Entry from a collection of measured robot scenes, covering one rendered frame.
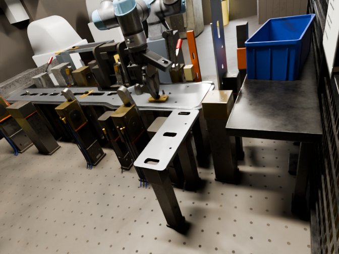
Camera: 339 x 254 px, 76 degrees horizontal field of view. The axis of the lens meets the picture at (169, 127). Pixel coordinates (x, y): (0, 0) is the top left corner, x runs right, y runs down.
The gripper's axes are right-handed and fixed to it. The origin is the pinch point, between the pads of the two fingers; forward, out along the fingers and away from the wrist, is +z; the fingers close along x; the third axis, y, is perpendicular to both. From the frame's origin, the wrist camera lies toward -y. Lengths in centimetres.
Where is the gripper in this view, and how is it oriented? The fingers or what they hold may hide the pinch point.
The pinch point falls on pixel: (157, 94)
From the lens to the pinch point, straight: 89.7
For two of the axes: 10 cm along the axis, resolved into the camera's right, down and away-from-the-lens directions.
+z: 2.4, 8.0, 5.5
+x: -4.1, 5.9, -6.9
